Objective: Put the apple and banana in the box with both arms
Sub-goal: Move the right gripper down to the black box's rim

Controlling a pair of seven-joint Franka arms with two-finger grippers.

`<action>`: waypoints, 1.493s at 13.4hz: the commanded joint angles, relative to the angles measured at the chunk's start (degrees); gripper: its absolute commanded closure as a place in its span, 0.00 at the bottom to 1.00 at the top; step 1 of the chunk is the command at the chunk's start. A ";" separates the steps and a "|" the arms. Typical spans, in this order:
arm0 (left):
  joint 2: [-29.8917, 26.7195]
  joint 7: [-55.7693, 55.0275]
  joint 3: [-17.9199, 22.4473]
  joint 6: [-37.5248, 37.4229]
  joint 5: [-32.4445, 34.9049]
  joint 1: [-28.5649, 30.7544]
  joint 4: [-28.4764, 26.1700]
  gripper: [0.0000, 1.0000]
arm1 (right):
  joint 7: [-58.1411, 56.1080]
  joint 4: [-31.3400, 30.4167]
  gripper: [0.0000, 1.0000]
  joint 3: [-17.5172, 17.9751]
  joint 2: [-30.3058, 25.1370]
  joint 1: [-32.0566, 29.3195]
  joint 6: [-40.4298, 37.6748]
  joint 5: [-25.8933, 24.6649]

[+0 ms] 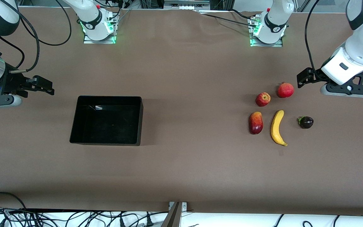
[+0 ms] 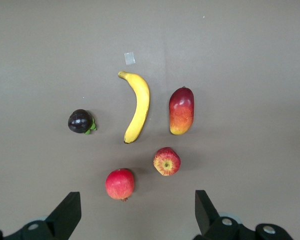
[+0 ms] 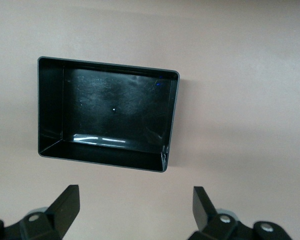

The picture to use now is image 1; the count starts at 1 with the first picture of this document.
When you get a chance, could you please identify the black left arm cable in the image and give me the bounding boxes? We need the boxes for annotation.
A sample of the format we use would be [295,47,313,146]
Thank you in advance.
[304,0,321,74]

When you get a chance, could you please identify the dark purple mangosteen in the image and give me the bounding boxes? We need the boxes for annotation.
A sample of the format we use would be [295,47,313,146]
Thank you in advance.
[297,116,314,129]

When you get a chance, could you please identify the grey power strip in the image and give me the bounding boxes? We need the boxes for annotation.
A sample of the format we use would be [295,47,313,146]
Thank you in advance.
[164,0,210,10]

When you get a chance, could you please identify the yellow banana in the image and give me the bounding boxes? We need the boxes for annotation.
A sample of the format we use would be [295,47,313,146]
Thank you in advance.
[270,110,288,147]

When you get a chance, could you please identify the red pomegranate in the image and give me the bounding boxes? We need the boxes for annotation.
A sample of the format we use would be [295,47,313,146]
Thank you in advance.
[276,82,295,98]

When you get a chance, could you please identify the red yellow mango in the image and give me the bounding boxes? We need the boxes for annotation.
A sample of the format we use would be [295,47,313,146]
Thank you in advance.
[249,111,264,135]

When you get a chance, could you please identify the red yellow apple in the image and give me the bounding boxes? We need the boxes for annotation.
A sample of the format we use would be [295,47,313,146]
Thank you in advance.
[255,92,271,107]

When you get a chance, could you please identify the black plastic box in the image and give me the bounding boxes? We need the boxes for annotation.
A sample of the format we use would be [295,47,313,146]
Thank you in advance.
[70,96,143,146]

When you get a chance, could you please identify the brown table mat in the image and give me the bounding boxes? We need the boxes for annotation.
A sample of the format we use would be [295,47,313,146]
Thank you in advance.
[0,6,363,212]

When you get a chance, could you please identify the silver clamp bracket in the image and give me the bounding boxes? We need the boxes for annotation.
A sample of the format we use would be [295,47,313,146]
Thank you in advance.
[168,202,187,211]

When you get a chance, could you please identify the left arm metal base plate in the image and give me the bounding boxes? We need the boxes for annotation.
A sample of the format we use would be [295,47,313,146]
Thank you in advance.
[249,17,283,48]

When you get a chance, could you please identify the black cable at arm base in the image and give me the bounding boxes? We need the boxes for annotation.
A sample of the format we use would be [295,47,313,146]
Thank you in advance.
[197,9,257,26]

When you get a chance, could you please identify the black looped cable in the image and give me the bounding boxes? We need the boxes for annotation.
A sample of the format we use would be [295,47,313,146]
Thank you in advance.
[0,192,27,210]

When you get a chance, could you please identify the tangled black cables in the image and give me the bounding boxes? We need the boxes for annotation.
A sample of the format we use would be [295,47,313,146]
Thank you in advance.
[0,207,169,227]

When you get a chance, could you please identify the short black right arm cable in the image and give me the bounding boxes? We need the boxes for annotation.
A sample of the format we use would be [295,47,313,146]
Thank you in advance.
[0,35,25,69]

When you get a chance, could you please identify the dark grey stand post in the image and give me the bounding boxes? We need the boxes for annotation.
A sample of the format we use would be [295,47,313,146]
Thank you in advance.
[162,202,182,227]

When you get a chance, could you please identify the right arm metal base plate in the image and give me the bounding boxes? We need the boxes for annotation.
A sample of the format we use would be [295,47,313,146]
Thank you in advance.
[83,13,116,44]

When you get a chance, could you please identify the long black right arm cable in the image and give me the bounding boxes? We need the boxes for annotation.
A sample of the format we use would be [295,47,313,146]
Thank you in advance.
[7,0,72,74]

